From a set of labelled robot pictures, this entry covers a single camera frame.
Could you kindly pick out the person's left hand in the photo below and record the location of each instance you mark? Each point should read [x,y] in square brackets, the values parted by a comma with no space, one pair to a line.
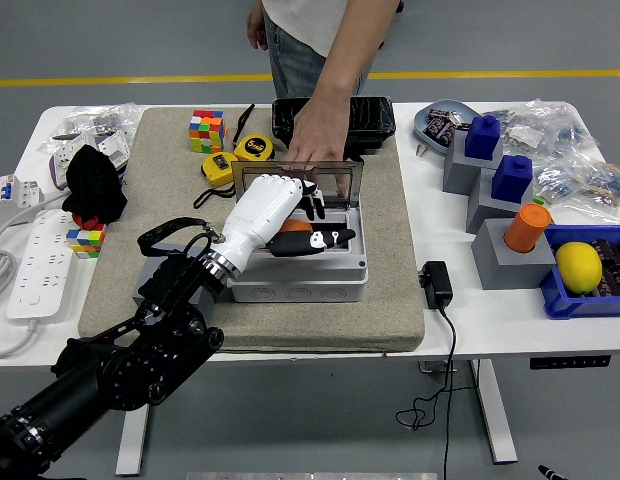
[317,137]

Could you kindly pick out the person's right hand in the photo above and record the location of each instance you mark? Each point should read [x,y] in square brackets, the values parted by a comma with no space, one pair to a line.
[257,25]

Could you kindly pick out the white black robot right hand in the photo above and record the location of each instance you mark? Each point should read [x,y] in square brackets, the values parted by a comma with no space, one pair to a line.
[550,474]

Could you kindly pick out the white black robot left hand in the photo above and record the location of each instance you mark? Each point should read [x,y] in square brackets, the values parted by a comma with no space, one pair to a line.
[260,210]

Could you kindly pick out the orange cylinder battery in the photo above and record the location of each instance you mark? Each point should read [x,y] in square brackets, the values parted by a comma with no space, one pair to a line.
[527,227]
[292,226]

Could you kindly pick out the grey junction box clear lid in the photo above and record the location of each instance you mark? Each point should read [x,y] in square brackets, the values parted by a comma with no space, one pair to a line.
[300,290]

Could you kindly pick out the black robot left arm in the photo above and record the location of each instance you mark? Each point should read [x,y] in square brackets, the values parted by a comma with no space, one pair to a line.
[140,360]

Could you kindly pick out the person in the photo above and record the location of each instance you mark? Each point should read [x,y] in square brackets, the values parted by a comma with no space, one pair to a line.
[290,65]

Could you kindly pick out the black plastic case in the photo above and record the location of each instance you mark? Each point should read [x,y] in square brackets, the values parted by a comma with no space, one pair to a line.
[375,120]

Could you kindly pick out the yellow tape measure black label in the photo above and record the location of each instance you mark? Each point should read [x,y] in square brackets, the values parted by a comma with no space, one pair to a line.
[255,150]

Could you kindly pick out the white table leg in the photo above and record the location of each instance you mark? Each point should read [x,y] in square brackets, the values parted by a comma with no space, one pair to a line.
[495,415]
[130,450]

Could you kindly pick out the large colourful puzzle cube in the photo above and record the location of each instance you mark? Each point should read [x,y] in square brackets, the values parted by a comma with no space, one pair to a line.
[207,131]

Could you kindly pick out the blue-grey oval dish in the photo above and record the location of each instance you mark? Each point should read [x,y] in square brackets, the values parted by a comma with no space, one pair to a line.
[420,125]

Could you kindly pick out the small metal clip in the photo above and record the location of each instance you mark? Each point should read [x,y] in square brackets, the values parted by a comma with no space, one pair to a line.
[421,150]

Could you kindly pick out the black table control panel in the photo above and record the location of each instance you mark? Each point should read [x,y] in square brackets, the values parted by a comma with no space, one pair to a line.
[570,362]

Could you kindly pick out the dark snack packet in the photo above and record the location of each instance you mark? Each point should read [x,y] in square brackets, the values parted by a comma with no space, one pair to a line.
[440,132]
[440,115]

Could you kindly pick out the grey-brown mat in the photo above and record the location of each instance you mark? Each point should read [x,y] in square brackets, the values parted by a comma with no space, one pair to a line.
[315,325]

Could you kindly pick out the grey block with round hole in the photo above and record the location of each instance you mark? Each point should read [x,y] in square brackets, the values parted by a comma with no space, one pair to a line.
[142,285]

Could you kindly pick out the white plug adapter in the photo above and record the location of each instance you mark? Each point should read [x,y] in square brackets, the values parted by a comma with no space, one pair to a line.
[112,147]

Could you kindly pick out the blue stepped block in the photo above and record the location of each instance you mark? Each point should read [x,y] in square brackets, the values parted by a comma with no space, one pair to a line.
[512,180]
[482,137]

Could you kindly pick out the black cloth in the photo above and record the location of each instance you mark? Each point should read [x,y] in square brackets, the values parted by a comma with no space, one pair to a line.
[95,185]

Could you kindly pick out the blue plastic bin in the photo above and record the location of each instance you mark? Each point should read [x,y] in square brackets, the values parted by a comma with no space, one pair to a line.
[565,302]

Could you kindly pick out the small colourful puzzle cube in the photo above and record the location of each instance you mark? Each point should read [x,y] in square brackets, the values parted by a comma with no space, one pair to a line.
[86,242]

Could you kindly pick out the clear bag with adapters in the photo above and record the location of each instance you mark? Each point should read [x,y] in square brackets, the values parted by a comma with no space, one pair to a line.
[105,117]

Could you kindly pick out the black power adapter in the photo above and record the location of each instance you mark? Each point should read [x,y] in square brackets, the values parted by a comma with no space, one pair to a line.
[438,285]

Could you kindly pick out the white purple socket adapter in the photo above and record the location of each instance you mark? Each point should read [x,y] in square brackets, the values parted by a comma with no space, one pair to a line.
[60,165]

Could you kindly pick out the yellow lemon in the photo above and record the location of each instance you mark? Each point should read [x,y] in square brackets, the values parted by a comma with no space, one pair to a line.
[579,267]

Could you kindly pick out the clear bag of parts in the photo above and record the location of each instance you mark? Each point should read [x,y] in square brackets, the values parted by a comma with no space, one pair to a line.
[540,130]
[590,185]

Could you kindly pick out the white power strip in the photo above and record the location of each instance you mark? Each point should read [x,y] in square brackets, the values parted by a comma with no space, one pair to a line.
[40,265]

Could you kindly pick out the dark brown components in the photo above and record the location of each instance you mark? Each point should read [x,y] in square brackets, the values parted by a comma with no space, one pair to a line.
[615,255]

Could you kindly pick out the white circuit breaker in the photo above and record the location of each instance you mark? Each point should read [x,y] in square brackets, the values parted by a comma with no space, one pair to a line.
[20,192]

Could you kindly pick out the metal table bracket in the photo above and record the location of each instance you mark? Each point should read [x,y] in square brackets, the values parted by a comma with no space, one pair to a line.
[430,366]

